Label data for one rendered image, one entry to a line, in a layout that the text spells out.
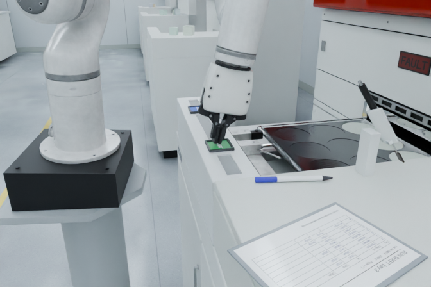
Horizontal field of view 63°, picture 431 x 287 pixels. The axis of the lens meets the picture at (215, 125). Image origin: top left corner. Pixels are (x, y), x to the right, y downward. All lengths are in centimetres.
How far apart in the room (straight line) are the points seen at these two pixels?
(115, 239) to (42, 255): 115
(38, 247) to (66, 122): 141
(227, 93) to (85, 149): 37
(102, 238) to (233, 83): 54
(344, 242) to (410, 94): 68
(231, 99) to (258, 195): 22
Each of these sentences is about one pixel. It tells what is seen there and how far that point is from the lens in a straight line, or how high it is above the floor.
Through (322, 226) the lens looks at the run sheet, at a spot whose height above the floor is 97.
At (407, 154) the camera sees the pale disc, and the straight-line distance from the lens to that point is 101.
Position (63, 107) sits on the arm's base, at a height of 104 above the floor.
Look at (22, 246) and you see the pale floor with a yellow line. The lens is 226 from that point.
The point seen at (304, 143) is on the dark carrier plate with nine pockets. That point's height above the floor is 90.
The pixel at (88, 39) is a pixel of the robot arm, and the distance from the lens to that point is 86.
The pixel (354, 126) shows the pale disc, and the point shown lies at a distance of 115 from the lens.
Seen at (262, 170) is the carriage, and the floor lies 88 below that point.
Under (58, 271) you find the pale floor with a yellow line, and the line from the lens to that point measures 202.
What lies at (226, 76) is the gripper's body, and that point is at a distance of 72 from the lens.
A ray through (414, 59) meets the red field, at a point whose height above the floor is 111.
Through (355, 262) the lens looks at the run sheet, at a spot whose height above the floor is 97.
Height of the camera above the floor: 129
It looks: 21 degrees down
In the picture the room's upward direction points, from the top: straight up
